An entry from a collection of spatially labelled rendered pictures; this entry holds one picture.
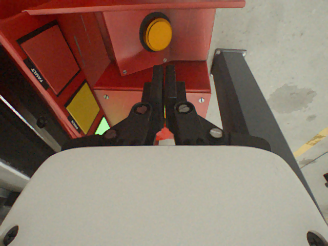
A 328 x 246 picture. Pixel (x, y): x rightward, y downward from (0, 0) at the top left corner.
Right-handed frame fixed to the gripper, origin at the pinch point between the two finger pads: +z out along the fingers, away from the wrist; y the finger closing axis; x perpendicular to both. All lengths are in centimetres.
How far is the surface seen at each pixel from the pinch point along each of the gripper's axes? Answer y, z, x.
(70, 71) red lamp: -9.8, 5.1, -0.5
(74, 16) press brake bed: -17.8, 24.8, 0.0
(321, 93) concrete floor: 105, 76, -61
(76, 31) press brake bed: -18.1, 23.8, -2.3
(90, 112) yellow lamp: -9.9, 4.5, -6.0
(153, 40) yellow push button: -1.6, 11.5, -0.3
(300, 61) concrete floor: 78, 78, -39
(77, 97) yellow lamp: -9.9, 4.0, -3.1
